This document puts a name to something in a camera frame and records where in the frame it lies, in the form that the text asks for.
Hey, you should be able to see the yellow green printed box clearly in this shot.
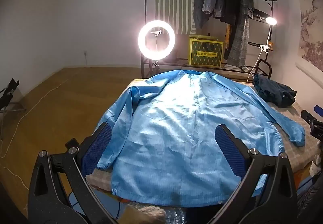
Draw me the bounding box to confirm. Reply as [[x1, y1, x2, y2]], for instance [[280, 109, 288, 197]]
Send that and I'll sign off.
[[188, 34, 224, 68]]

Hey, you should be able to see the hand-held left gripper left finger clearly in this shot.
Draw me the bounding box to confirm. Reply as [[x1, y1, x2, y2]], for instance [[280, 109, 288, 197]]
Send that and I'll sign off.
[[27, 122, 119, 224]]

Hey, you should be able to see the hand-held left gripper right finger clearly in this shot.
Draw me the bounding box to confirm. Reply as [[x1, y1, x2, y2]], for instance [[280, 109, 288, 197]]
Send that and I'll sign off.
[[214, 124, 298, 224]]

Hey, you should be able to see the white floor cable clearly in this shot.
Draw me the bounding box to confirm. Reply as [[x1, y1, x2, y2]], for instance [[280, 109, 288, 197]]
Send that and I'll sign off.
[[0, 79, 66, 189]]

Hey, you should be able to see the dark blue crumpled cloth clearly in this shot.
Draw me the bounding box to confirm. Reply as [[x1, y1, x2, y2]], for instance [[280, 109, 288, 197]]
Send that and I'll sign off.
[[253, 74, 297, 108]]

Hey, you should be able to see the grey plaid hanging coat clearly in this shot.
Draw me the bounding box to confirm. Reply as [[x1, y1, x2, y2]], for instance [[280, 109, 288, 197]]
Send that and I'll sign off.
[[223, 0, 254, 68]]

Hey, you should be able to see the ring light on tripod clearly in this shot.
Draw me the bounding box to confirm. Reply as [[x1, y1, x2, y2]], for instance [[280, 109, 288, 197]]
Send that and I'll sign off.
[[137, 20, 176, 77]]

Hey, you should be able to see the white lamp cable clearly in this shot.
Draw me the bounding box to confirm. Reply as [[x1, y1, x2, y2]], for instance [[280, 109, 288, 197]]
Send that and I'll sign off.
[[247, 50, 263, 82]]

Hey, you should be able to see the clear plastic bag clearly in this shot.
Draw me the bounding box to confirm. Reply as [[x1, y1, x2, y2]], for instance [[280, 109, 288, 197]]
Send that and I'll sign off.
[[126, 201, 186, 224]]

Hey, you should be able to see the black chair back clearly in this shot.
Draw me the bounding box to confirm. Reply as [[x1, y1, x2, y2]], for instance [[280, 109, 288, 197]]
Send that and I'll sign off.
[[254, 59, 272, 79]]

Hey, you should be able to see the orange hanging scarf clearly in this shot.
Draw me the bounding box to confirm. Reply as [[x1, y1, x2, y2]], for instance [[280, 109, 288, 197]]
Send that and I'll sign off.
[[224, 23, 232, 51]]

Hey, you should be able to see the landscape wall tapestry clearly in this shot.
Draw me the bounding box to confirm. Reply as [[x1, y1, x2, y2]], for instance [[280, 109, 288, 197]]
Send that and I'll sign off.
[[296, 0, 323, 73]]

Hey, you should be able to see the person's right hand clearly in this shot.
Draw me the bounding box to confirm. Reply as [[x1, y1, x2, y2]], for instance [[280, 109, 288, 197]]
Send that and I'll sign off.
[[311, 155, 323, 177]]

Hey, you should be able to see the white clip lamp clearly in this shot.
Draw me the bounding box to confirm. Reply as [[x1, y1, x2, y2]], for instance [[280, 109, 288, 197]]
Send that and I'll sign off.
[[259, 17, 277, 53]]

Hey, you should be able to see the black folding stand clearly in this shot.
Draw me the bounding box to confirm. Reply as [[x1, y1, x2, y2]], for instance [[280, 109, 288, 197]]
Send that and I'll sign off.
[[0, 78, 27, 139]]

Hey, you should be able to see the light blue striped jacket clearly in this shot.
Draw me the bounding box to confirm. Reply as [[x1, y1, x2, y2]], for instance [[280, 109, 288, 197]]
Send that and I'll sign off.
[[94, 69, 306, 208]]

